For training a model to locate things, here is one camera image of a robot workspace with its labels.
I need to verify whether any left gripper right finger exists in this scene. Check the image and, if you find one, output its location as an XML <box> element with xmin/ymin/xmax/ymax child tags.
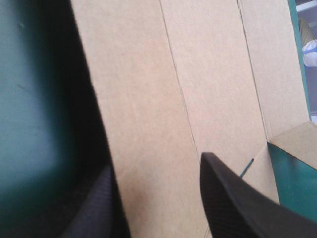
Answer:
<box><xmin>200</xmin><ymin>152</ymin><xmax>317</xmax><ymax>238</ymax></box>

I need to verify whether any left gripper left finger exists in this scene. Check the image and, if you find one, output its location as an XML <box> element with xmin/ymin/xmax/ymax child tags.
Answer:
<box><xmin>60</xmin><ymin>164</ymin><xmax>131</xmax><ymax>238</ymax></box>

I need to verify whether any brown cardboard box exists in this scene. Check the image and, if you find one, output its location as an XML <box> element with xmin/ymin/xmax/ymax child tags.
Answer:
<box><xmin>70</xmin><ymin>0</ymin><xmax>317</xmax><ymax>238</ymax></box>

